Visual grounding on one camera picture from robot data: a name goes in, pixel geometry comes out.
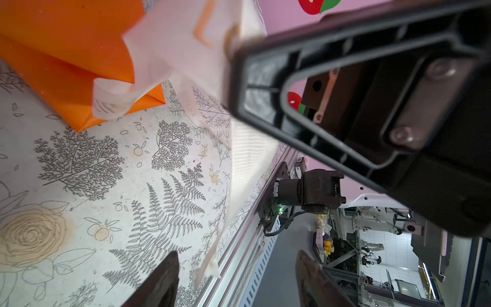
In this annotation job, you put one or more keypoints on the white ribbon strip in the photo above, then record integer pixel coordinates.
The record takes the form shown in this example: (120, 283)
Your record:
(193, 44)

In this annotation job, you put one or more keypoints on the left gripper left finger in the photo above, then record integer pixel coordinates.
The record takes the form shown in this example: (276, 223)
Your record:
(161, 287)

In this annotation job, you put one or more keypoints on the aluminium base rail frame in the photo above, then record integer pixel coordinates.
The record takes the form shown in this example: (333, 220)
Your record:
(243, 263)

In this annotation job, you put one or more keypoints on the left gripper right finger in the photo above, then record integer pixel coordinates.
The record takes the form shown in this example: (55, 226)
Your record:
(316, 287)

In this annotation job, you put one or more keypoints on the orange wrapping paper sheet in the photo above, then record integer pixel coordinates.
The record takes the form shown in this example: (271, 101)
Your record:
(60, 47)

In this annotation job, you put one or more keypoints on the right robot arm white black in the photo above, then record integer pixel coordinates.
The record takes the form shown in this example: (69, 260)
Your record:
(310, 192)

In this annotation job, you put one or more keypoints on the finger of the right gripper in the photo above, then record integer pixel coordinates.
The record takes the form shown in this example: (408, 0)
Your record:
(396, 96)

